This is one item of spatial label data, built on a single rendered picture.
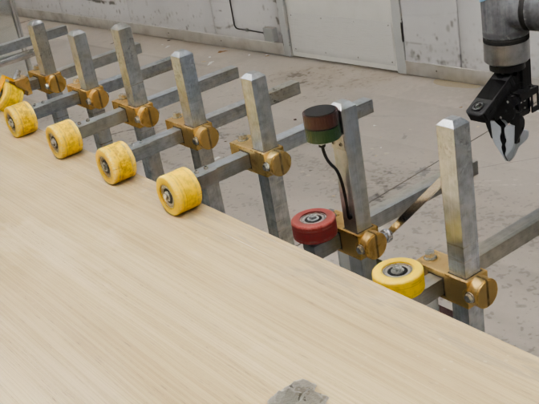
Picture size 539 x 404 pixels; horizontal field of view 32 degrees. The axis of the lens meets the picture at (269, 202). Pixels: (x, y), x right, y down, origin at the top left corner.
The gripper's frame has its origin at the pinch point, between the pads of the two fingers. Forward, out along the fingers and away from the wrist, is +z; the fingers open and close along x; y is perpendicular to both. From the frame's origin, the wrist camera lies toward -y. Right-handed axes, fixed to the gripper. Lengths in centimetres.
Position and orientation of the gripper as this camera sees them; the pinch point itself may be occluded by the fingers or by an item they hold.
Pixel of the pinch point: (505, 156)
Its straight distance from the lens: 199.4
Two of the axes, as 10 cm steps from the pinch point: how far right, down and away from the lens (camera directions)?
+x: -6.2, -2.4, 7.5
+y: 7.7, -3.8, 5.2
